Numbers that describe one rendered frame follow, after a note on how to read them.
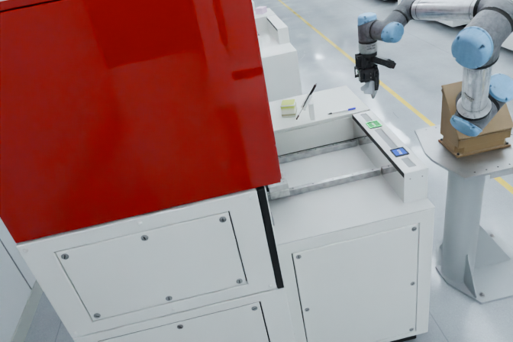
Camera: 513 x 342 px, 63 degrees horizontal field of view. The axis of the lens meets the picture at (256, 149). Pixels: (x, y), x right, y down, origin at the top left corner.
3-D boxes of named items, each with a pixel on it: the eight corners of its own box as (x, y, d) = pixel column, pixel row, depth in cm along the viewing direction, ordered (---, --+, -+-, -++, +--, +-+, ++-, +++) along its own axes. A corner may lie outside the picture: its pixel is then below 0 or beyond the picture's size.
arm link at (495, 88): (506, 95, 169) (527, 84, 156) (486, 119, 167) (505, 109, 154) (482, 76, 171) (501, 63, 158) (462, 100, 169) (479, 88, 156)
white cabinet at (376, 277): (299, 376, 194) (273, 247, 154) (264, 240, 278) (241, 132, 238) (430, 343, 197) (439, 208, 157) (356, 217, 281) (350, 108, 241)
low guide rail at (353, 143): (257, 169, 201) (256, 163, 199) (256, 166, 202) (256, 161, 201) (357, 146, 203) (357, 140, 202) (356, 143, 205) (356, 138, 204)
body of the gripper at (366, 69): (354, 79, 182) (353, 52, 176) (373, 74, 182) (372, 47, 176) (361, 85, 175) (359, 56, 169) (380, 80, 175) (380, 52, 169)
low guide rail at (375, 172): (267, 201, 177) (266, 195, 176) (266, 198, 179) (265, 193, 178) (380, 175, 180) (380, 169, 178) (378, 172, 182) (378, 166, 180)
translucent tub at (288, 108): (281, 117, 211) (279, 105, 207) (283, 111, 217) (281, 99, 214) (296, 117, 209) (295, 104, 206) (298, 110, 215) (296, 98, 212)
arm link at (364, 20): (368, 17, 160) (352, 15, 166) (369, 46, 165) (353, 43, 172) (382, 12, 163) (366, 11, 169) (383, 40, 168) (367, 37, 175)
